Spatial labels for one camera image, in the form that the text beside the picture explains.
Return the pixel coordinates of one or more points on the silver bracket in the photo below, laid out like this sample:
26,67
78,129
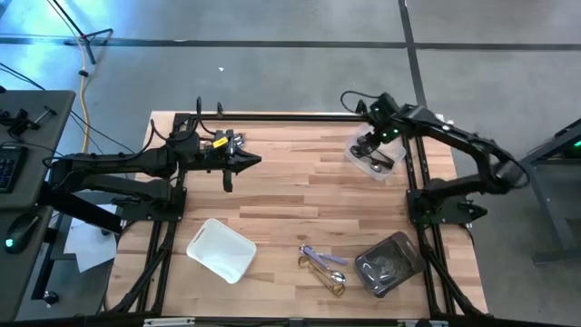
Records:
168,323
422,323

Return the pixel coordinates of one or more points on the yellow label tag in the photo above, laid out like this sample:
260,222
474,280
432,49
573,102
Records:
220,142

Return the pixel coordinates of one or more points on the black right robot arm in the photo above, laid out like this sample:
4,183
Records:
463,136

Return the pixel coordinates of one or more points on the dark grey translucent bin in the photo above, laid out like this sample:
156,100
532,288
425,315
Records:
390,265

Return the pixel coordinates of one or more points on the black desk support beam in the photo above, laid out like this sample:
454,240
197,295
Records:
81,213

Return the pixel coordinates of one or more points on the white plastic bin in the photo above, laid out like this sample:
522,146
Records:
222,250

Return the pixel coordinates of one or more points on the black keyboard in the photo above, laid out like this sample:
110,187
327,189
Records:
9,168

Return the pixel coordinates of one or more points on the grey desk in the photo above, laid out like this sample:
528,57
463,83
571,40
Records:
41,127

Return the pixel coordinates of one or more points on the black computer mouse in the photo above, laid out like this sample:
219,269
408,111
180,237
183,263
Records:
20,231

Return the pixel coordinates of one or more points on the clear plastic bin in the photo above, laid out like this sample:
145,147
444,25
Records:
396,154

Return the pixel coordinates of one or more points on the gold spoon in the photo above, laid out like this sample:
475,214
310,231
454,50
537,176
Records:
303,261
338,290

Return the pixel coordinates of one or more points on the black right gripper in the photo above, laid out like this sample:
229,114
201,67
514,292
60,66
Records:
386,118

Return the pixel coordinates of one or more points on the white paper sheet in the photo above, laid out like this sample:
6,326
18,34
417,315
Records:
88,245

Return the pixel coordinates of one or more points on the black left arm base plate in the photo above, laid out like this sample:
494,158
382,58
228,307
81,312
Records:
136,211

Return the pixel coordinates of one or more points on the black desk leg with caster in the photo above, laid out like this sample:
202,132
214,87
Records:
50,297

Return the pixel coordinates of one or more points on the black desk clamp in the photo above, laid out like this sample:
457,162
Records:
20,122

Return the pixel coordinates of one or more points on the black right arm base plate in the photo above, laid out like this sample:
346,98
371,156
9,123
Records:
454,213

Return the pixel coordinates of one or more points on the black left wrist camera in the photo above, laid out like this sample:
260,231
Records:
227,181

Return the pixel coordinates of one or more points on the black side table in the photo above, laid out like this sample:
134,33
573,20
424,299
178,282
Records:
551,213

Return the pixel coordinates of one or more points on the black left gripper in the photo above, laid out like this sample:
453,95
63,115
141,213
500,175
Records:
218,154

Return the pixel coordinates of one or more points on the black tripod stand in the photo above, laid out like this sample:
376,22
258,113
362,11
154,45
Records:
89,50

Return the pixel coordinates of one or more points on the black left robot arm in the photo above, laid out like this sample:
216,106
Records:
113,164

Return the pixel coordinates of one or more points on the black aluminium table frame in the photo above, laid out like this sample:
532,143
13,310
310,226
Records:
295,117

